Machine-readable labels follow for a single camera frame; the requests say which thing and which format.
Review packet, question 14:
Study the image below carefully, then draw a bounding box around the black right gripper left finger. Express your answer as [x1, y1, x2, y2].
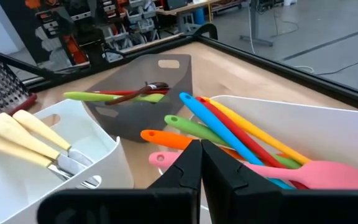
[37, 139, 203, 224]

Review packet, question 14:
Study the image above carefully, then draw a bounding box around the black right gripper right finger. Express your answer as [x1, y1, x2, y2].
[201, 139, 358, 224]

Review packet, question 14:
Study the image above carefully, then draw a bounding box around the small orange silicone spoon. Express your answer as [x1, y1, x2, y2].
[140, 129, 245, 161]

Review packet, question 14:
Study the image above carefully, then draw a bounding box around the pink silicone spatula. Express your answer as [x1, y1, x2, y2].
[148, 151, 358, 190]

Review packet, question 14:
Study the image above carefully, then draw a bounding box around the yellow silicone spatula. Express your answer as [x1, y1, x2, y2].
[202, 96, 312, 166]

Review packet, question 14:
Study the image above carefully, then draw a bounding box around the small green silicone spoon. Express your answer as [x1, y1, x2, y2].
[163, 114, 303, 170]

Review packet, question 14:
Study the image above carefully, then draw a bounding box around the small blue silicone spoon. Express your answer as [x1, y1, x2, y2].
[178, 91, 295, 190]

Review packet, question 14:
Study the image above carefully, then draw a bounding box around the brown wooden spoon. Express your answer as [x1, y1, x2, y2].
[104, 82, 170, 106]

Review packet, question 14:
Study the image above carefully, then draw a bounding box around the large green silicone spoon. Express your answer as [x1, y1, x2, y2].
[63, 91, 167, 104]

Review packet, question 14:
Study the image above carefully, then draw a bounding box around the grey translucent plastic bin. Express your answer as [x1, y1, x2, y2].
[84, 54, 194, 143]

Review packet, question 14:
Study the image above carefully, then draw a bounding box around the grey stand foot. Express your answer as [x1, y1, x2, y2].
[239, 0, 274, 47]

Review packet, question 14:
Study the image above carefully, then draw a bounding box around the orange background object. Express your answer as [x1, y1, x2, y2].
[25, 0, 88, 65]

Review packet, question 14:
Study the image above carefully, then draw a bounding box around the black shelving unit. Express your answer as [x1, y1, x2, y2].
[98, 0, 167, 52]

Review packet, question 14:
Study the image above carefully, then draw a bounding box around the grey background table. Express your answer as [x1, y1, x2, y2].
[155, 0, 223, 34]

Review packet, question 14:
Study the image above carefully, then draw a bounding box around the white plastic handled bin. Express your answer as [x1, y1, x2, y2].
[157, 95, 358, 191]
[0, 98, 135, 224]

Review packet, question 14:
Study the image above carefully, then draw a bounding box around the black aluminium table frame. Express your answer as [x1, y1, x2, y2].
[0, 23, 358, 113]

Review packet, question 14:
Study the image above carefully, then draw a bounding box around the white floor cable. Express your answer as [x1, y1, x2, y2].
[292, 29, 358, 77]

